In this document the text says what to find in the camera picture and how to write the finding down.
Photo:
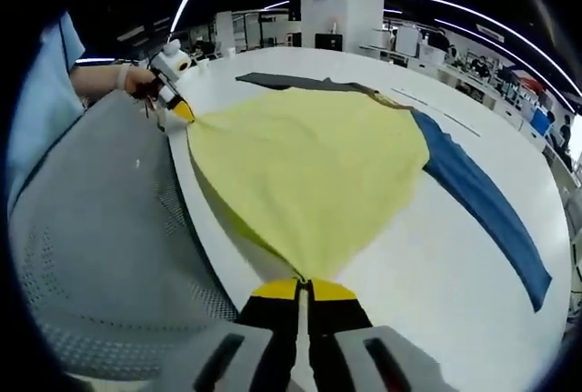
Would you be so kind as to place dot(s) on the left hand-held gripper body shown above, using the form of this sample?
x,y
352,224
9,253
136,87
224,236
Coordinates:
x,y
170,62

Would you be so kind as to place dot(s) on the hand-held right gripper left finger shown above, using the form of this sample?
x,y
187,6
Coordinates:
x,y
263,346

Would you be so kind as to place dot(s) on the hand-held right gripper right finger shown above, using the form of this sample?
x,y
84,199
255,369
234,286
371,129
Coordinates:
x,y
345,346

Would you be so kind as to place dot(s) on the yellow blue grey garment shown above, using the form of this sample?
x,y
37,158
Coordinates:
x,y
309,160

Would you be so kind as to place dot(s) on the person's left hand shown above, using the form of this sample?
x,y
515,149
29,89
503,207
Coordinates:
x,y
135,80

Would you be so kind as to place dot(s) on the white cup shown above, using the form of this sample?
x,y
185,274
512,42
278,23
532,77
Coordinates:
x,y
203,65

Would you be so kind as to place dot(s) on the person's light blue shirt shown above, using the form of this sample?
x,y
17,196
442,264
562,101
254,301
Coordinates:
x,y
41,105

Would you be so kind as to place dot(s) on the grey mesh chair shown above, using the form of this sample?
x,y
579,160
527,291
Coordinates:
x,y
100,237

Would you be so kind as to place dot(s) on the black box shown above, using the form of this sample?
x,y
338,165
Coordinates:
x,y
328,42

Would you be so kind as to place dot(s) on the white square pillar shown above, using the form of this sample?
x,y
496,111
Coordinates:
x,y
341,1

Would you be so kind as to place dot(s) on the white board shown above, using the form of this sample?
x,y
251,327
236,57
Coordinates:
x,y
407,42

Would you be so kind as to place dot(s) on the white cabinet row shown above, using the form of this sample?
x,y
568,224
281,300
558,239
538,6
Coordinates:
x,y
491,96

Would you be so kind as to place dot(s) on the blue storage bin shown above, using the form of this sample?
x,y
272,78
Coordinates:
x,y
539,123

